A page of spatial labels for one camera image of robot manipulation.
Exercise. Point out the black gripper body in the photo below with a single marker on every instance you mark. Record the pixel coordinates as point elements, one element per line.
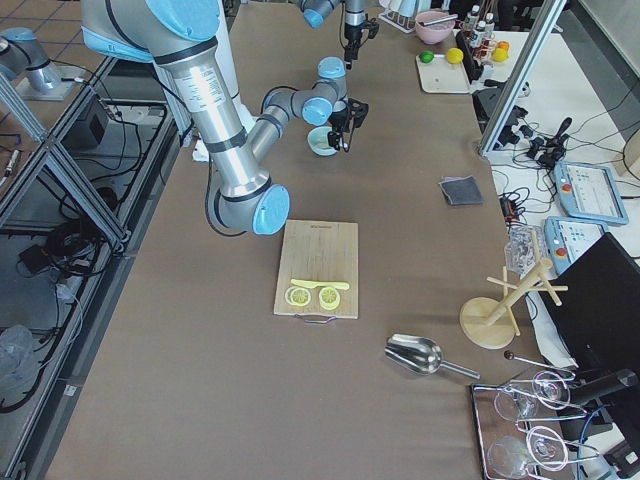
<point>352,33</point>
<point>339,121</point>

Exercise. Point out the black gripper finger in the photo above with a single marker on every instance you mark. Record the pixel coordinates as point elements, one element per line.
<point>333,139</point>
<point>350,53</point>
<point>343,143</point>

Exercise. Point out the light green bowl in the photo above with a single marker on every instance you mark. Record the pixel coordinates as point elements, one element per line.
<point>318,142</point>

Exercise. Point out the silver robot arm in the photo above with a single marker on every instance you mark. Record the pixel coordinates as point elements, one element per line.
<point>316,12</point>
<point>189,41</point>

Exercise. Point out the pink ribbed bowl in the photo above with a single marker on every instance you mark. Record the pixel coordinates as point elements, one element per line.
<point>433,26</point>

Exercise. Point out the green lime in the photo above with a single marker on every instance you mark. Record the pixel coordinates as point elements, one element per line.
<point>426,56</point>

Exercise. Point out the beige serving tray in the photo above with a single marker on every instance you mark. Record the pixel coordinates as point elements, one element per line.
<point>441,77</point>

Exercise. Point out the yellow lemon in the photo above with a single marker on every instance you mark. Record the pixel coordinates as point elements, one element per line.
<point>500,55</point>
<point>454,56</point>

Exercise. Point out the bamboo cutting board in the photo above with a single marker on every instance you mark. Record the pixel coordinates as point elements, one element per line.
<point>320,251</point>

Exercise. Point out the grey folded cloth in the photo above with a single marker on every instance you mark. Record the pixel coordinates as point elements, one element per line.
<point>461,191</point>

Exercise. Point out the yellow plastic knife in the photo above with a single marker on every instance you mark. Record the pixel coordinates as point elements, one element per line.
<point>310,284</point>

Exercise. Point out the upper lemon slice stack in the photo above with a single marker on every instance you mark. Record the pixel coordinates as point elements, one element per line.
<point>297,296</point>

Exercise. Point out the clear plastic bag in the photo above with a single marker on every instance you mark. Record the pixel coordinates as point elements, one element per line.
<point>519,249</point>

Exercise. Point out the steel scoop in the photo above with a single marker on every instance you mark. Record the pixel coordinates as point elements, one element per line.
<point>422,355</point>

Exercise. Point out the wooden mug tree stand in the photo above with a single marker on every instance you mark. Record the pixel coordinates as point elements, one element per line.
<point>491,323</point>

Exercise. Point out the lower teach pendant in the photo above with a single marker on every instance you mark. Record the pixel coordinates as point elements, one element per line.
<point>568,238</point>

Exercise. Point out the teach pendant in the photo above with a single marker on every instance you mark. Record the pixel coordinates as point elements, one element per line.
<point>568,238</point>
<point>589,192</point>

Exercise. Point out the upper teach pendant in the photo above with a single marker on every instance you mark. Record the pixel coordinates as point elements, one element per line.
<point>589,192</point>

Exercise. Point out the black monitor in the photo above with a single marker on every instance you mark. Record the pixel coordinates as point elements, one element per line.
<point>598,320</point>

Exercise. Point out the white pedestal column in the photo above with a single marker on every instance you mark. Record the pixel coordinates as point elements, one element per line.
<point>223,121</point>

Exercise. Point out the aluminium frame post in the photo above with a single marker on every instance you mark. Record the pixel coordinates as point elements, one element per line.
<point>537,37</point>

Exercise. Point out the wire glass rack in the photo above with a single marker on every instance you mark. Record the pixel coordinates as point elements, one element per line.
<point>518,426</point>

